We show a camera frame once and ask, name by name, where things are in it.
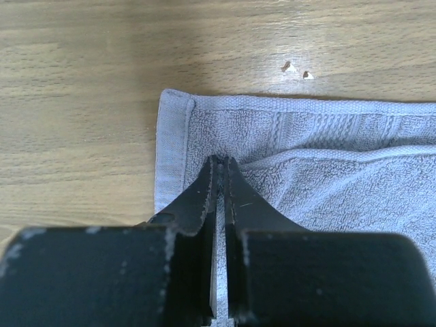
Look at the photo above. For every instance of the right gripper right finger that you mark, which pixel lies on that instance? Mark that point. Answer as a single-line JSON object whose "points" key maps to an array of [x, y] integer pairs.
{"points": [[281, 274]]}

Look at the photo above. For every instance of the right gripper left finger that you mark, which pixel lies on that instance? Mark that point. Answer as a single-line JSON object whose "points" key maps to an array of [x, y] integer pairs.
{"points": [[158, 273]]}

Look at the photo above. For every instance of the grey towel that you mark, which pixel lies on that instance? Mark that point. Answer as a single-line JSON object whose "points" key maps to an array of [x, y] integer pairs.
{"points": [[330, 166]]}

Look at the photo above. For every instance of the white scrap on table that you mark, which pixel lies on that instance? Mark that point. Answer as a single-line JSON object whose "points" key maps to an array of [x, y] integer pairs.
{"points": [[289, 67]]}

